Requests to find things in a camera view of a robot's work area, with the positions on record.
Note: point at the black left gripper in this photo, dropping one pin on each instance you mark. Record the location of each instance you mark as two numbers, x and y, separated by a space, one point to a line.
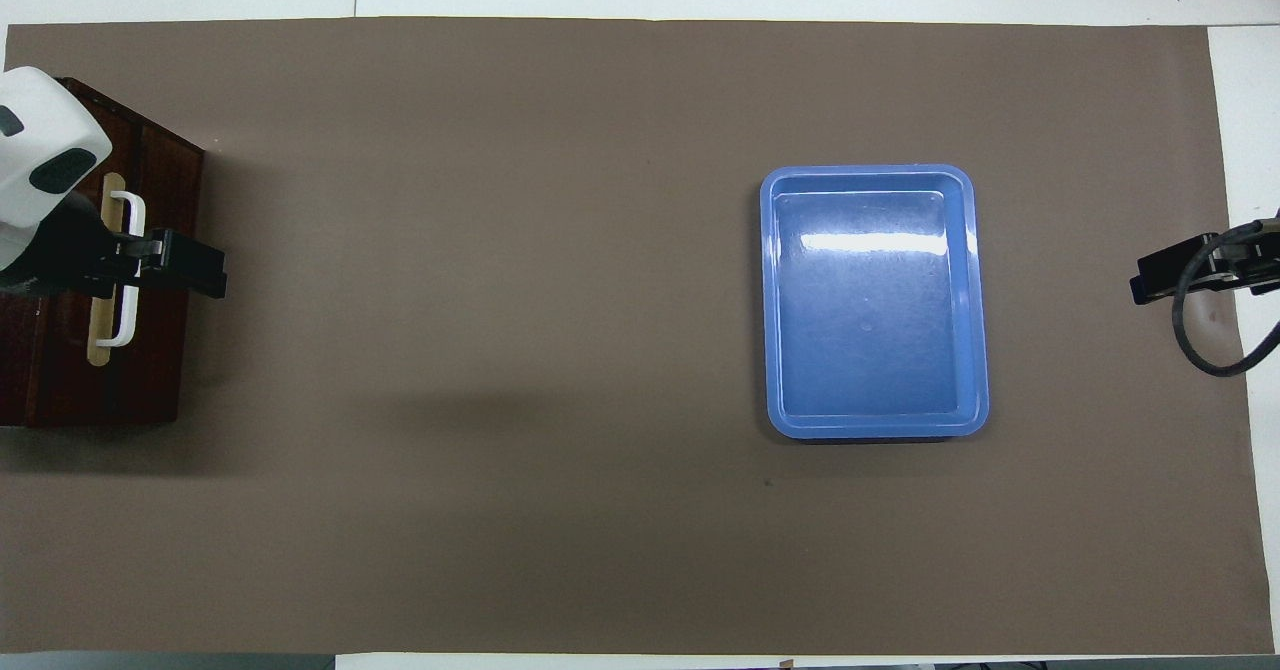
80 255

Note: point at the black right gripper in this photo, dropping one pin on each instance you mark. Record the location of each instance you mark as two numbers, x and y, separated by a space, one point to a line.
1250 255

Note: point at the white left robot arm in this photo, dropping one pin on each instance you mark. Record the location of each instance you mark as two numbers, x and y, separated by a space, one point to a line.
40 120

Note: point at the dark brown wooden cabinet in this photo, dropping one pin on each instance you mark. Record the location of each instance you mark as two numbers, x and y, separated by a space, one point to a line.
165 370

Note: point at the blue plastic tray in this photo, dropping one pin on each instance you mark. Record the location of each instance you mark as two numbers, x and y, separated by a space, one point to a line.
870 330

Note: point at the brown table mat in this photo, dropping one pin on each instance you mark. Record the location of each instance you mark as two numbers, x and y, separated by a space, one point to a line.
500 250

